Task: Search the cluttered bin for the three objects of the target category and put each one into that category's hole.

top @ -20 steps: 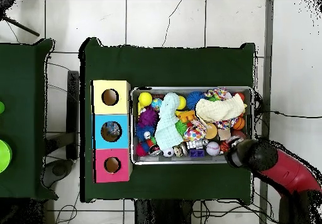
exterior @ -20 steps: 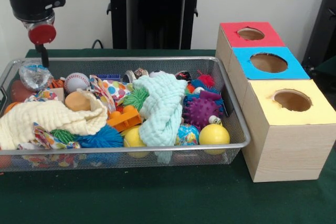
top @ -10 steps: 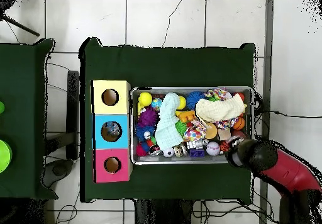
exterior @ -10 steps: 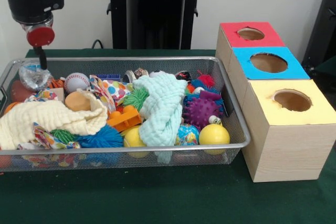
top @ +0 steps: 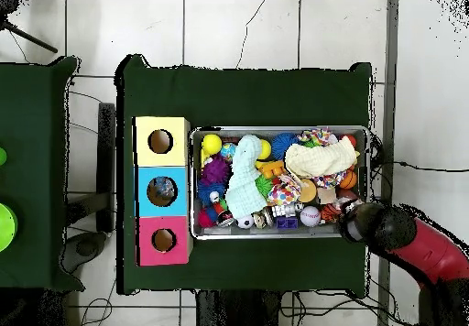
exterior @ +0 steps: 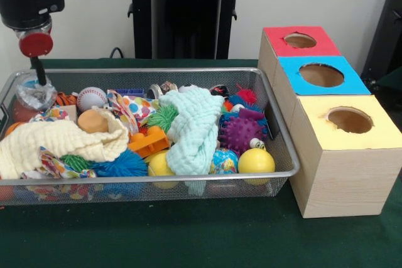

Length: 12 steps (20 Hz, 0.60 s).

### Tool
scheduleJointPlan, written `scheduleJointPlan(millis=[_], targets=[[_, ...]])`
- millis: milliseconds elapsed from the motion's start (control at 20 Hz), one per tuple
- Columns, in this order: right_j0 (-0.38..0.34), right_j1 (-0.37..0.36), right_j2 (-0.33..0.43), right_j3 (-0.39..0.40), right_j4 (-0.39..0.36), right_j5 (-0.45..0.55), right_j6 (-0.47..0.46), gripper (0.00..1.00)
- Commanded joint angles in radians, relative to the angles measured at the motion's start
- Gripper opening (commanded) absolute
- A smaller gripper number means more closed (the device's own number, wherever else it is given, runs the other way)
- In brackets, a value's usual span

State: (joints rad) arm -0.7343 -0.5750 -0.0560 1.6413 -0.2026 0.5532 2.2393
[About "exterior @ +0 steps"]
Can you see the mint green cloth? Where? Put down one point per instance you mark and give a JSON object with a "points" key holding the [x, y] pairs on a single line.
{"points": [[194, 133]]}

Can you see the purple spiky ball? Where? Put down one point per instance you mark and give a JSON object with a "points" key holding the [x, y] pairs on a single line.
{"points": [[242, 130]]}

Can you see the crushed clear plastic bottle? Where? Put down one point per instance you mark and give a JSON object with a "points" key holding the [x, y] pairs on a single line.
{"points": [[34, 97]]}

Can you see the globe print ball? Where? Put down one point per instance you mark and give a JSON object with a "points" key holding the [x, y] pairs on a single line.
{"points": [[224, 161]]}

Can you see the orange plastic block toy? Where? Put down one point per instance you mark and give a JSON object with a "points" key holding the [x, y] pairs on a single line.
{"points": [[149, 142]]}

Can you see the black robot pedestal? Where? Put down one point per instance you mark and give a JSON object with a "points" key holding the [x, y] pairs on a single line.
{"points": [[188, 13]]}

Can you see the wooden box with three holes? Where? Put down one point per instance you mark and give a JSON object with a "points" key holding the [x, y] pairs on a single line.
{"points": [[342, 170]]}

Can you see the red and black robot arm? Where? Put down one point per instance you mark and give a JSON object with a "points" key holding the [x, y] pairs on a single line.
{"points": [[28, 1]]}

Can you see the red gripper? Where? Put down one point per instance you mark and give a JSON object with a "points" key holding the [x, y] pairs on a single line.
{"points": [[36, 45]]}

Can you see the dark green table cloth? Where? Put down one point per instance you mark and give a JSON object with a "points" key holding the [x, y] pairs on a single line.
{"points": [[188, 236]]}

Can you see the yellow smooth ball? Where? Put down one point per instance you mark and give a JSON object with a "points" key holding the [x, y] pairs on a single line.
{"points": [[256, 162]]}

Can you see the black chair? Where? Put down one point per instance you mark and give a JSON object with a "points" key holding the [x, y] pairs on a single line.
{"points": [[387, 29]]}

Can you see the cream yellow cloth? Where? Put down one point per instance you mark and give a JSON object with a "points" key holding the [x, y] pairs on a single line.
{"points": [[47, 139]]}

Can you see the shallow metal mesh bin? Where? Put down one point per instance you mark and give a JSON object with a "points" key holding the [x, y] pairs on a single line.
{"points": [[245, 75]]}

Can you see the tan foam ball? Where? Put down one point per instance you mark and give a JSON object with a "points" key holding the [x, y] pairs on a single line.
{"points": [[91, 122]]}

